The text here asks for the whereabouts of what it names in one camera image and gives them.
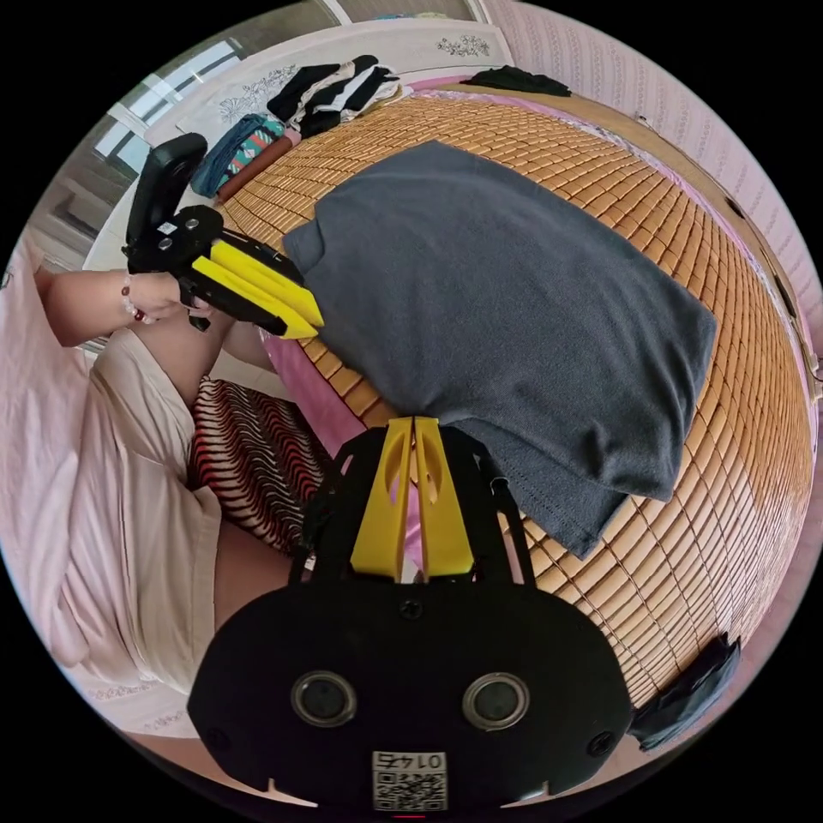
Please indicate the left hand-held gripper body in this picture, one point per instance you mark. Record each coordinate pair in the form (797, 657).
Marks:
(193, 234)

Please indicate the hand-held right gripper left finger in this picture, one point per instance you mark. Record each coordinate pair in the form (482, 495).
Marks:
(376, 527)

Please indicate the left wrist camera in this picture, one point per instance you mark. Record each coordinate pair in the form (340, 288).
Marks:
(164, 183)

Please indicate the black garment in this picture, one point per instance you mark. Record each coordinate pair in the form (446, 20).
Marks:
(514, 80)

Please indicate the person's body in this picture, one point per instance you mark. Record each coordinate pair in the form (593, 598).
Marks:
(96, 482)

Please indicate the pile of black white clothes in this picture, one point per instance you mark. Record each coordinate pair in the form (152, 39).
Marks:
(334, 90)

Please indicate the red black striped cushion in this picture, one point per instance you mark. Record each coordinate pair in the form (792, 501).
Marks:
(257, 450)

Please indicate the person's left forearm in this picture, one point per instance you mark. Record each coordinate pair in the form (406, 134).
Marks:
(87, 308)

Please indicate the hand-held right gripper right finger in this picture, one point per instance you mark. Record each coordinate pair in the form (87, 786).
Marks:
(443, 534)

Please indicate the brown rolled bolster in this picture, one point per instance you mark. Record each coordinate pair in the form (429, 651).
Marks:
(257, 168)

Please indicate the person's left hand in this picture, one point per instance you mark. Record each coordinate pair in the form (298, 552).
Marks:
(164, 299)

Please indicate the window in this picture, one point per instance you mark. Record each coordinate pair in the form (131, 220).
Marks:
(161, 96)

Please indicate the pile of folded blue clothes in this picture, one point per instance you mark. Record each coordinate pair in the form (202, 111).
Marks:
(238, 151)

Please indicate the dark gray garment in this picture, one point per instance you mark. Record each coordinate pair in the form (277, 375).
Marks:
(691, 701)

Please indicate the gray short sleeve shirt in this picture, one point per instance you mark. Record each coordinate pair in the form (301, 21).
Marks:
(501, 334)

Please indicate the bed with woven mat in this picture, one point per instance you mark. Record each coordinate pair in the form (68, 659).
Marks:
(707, 488)

